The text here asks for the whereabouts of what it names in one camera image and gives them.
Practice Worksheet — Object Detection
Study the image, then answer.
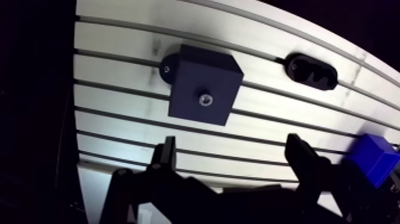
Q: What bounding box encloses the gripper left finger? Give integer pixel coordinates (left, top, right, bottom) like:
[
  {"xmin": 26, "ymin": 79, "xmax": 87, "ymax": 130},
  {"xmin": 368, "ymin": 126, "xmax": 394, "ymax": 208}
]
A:
[{"xmin": 99, "ymin": 135, "xmax": 220, "ymax": 224}]

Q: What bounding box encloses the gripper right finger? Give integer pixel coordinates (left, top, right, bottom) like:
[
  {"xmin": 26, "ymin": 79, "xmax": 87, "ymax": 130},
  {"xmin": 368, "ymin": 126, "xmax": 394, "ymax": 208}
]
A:
[{"xmin": 285, "ymin": 133, "xmax": 354, "ymax": 224}]

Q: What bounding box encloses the steel bolt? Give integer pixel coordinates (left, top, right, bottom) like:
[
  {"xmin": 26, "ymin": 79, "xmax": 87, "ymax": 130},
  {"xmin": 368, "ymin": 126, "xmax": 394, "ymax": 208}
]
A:
[{"xmin": 198, "ymin": 93, "xmax": 214, "ymax": 107}]

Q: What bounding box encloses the blue bin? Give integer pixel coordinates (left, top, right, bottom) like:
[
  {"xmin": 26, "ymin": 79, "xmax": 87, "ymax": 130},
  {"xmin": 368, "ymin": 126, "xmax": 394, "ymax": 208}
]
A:
[{"xmin": 343, "ymin": 133, "xmax": 400, "ymax": 189}]

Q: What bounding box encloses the black oval holder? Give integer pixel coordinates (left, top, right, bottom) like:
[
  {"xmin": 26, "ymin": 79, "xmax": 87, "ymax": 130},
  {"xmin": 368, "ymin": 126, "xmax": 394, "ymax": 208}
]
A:
[{"xmin": 283, "ymin": 52, "xmax": 339, "ymax": 91}]

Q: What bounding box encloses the dark blue-grey block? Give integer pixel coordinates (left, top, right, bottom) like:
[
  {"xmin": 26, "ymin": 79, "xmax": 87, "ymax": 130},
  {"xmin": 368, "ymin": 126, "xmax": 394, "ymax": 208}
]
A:
[{"xmin": 158, "ymin": 43, "xmax": 245, "ymax": 126}]

